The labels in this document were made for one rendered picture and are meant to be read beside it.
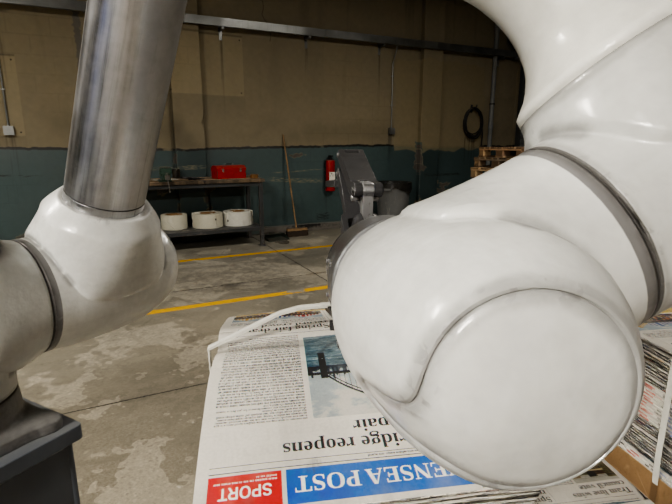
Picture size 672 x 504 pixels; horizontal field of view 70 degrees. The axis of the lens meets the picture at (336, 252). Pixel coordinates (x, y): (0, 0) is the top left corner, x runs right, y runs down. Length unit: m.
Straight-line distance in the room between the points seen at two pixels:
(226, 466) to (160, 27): 0.45
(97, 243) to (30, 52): 6.36
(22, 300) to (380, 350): 0.53
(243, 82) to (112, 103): 6.61
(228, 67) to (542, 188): 7.00
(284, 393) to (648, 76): 0.39
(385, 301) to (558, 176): 0.10
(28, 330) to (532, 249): 0.59
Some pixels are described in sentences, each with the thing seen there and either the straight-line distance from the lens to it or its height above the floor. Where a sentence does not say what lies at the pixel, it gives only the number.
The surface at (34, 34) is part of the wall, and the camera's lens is 7.01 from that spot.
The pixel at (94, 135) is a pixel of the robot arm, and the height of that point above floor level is 1.36.
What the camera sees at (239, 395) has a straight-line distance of 0.50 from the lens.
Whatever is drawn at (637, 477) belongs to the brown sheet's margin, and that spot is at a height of 0.85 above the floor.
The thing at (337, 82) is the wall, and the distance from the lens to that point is 7.75.
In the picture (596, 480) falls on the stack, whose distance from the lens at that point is 0.93.
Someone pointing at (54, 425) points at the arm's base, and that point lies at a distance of 0.72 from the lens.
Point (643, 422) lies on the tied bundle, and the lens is 0.89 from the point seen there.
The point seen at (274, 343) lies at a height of 1.12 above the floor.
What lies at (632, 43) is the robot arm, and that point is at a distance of 0.26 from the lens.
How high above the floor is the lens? 1.35
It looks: 13 degrees down
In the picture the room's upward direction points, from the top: straight up
